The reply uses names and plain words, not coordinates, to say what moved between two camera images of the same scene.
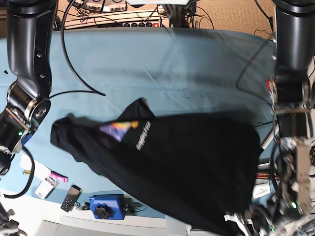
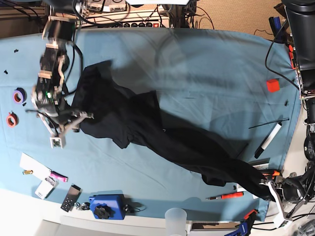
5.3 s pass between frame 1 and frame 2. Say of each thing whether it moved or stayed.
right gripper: moved
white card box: stayed
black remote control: stayed
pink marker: stayed
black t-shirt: moved
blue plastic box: stayed
